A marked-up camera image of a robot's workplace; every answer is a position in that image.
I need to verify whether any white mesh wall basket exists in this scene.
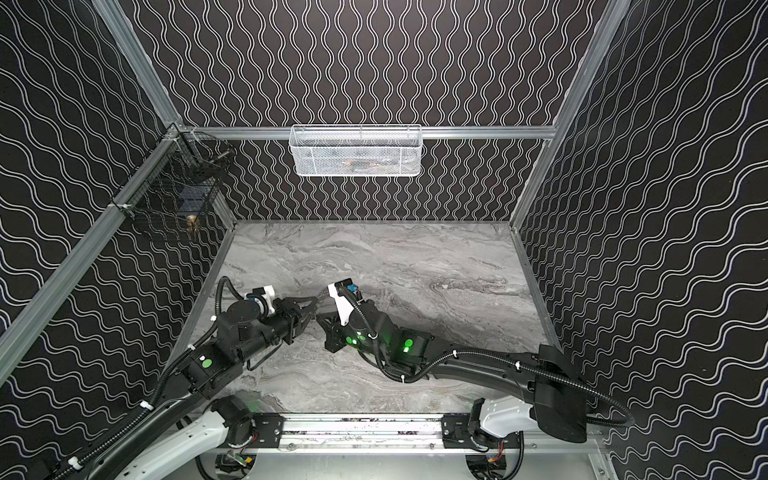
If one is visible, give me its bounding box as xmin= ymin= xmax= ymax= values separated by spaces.
xmin=289 ymin=133 xmax=424 ymax=177

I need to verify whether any aluminium corner frame post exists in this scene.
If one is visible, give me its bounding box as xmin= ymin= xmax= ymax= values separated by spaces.
xmin=510 ymin=0 xmax=631 ymax=232
xmin=93 ymin=0 xmax=183 ymax=126

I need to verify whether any aluminium corner frame post left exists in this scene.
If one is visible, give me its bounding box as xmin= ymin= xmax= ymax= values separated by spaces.
xmin=93 ymin=0 xmax=183 ymax=126

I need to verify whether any aluminium corner frame post right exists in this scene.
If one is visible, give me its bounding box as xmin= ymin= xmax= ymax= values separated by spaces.
xmin=510 ymin=0 xmax=631 ymax=232

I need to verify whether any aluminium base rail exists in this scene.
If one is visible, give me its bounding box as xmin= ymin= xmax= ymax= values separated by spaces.
xmin=101 ymin=412 xmax=619 ymax=480

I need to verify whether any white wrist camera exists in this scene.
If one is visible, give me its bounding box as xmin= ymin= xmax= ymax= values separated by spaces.
xmin=246 ymin=285 xmax=276 ymax=318
xmin=327 ymin=278 xmax=362 ymax=326

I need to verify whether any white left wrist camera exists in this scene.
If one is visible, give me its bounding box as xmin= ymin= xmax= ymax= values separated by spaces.
xmin=246 ymin=285 xmax=276 ymax=318

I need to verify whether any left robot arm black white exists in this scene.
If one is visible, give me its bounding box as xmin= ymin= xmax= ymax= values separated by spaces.
xmin=34 ymin=276 xmax=318 ymax=479

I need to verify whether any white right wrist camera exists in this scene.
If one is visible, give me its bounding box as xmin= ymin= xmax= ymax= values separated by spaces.
xmin=327 ymin=278 xmax=362 ymax=326

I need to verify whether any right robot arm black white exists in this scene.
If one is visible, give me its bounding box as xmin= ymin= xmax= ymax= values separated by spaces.
xmin=317 ymin=300 xmax=635 ymax=443

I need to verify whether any black wire wall basket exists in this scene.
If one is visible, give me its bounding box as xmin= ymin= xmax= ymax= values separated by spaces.
xmin=122 ymin=132 xmax=236 ymax=244

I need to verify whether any brass padlock in basket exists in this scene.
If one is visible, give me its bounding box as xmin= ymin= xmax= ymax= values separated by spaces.
xmin=185 ymin=215 xmax=200 ymax=235

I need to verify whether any aluminium left side rail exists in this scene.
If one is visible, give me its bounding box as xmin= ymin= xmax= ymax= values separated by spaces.
xmin=1 ymin=133 xmax=180 ymax=381

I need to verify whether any aluminium back horizontal rail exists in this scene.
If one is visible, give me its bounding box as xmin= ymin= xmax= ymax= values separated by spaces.
xmin=183 ymin=125 xmax=556 ymax=141

